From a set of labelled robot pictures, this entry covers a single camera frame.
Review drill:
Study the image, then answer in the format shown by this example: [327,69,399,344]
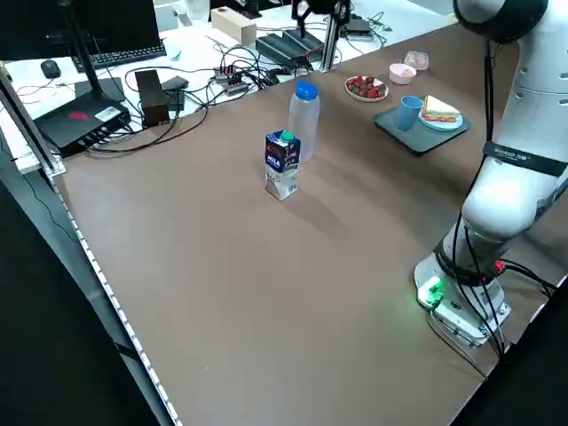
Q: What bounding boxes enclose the light wooden box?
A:
[209,7,258,46]

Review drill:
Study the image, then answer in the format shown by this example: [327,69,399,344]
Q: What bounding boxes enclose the black desk cable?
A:
[86,106,209,154]

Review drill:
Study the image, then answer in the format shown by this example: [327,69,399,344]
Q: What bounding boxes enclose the aluminium post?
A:
[321,8,346,73]

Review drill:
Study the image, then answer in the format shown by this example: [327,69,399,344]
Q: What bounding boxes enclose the black stepped device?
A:
[255,28,326,68]

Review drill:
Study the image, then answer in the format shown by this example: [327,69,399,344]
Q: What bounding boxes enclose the clear plastic egg box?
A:
[403,51,430,72]

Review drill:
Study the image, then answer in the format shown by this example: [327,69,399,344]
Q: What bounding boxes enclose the clear bottle blue cap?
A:
[288,80,322,165]

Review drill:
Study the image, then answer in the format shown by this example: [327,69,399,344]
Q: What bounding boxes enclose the small black box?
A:
[162,75,188,113]

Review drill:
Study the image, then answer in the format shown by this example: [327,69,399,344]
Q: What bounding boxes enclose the light blue plate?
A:
[416,110,464,133]

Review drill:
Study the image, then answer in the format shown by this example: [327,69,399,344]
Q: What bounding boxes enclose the aluminium frame rail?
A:
[0,60,67,178]

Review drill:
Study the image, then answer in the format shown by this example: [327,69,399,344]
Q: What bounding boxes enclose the black router red logo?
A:
[33,98,133,158]

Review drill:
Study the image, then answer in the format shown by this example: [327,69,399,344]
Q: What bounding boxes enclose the dark brown box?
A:
[133,68,172,129]

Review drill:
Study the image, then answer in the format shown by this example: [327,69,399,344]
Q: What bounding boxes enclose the grey rectangular tray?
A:
[372,103,473,157]

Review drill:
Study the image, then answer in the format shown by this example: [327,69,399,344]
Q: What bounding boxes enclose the white round plate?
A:
[343,75,391,104]

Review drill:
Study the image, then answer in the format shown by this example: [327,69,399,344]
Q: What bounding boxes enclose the black monitor stand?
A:
[57,0,126,104]

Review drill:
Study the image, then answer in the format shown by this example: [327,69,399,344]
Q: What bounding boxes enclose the flat dark device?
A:
[344,18,375,43]

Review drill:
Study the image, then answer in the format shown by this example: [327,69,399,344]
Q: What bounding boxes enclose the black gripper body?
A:
[308,0,341,15]

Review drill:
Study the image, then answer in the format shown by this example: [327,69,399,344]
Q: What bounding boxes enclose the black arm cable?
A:
[451,37,507,360]

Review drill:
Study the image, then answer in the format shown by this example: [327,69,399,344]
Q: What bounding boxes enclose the black base cable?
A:
[485,260,558,296]

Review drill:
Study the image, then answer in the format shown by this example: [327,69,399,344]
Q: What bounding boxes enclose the triangular white bread sandwich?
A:
[420,93,462,124]

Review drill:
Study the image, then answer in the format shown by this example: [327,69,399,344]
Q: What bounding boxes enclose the blue white milk carton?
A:
[264,129,303,202]

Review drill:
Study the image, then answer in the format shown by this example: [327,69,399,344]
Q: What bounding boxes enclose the power strip red switches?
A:
[214,63,270,98]

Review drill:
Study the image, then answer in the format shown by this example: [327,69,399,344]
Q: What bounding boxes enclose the black monitor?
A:
[0,0,163,62]

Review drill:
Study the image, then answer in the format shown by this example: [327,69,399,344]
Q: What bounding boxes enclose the blue cup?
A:
[395,94,424,131]

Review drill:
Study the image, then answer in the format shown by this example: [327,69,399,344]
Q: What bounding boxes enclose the red strawberry pile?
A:
[346,75,386,99]

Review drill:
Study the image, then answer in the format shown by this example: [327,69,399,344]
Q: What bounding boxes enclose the black keyboard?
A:
[72,43,169,74]

